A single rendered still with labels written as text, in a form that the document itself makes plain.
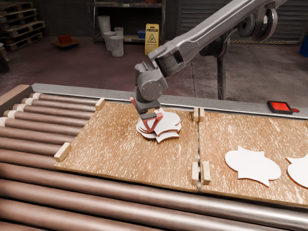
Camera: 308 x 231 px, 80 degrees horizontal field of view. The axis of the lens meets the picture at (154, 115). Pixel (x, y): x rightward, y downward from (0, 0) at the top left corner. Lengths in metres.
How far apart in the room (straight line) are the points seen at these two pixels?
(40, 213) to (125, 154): 0.25
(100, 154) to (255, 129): 0.54
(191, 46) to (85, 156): 0.44
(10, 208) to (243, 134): 0.71
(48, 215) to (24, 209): 0.07
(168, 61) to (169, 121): 0.22
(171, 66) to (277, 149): 0.43
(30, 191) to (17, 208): 0.05
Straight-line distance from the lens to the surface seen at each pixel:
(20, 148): 0.77
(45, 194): 0.59
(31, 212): 0.58
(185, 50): 0.53
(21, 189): 0.63
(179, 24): 5.25
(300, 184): 0.63
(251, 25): 1.33
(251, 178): 0.58
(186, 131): 0.66
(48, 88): 1.09
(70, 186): 0.59
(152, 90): 0.45
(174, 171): 0.54
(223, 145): 0.64
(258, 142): 0.70
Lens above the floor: 1.37
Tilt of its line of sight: 37 degrees down
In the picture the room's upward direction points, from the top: straight up
